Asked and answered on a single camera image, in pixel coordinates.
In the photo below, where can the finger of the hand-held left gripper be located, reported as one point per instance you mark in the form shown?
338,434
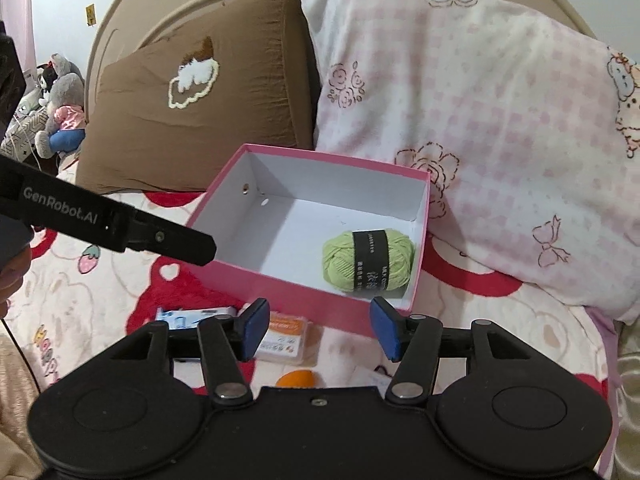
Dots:
180,242

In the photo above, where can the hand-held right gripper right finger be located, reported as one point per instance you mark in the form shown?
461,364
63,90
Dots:
385,330

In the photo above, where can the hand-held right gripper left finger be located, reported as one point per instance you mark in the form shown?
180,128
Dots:
255,327

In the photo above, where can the pink cardboard box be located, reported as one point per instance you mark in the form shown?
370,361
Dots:
300,290

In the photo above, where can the blue and white packet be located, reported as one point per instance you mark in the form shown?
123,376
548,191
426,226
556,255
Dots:
190,319

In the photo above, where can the orange egg toy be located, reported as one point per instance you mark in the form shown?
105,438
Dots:
297,380

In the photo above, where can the person's left hand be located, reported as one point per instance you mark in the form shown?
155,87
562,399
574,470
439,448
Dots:
11,285

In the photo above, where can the patterned cloth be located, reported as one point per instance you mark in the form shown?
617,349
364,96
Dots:
25,127

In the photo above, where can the green yarn ball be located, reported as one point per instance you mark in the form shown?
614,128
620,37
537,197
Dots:
340,260

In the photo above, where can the red bear printed blanket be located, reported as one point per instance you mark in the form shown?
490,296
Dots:
100,300

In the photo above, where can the grey plush toy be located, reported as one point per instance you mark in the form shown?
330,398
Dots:
67,85

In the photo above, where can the brown pillow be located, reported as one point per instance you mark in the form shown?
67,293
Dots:
150,130

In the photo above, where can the black and white plush toy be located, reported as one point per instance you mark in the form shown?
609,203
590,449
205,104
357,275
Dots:
47,80

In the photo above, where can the dark panel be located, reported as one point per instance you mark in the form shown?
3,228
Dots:
10,85

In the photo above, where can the beige cloth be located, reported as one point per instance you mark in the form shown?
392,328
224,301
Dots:
15,410

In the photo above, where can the pink bed sheet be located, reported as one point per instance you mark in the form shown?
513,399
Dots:
607,355

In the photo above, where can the pink checked pillow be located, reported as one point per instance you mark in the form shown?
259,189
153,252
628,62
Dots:
475,110

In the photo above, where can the gold curtain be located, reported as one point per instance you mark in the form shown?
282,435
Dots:
629,385

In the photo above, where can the wall switch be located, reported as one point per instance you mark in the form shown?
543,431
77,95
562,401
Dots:
91,14

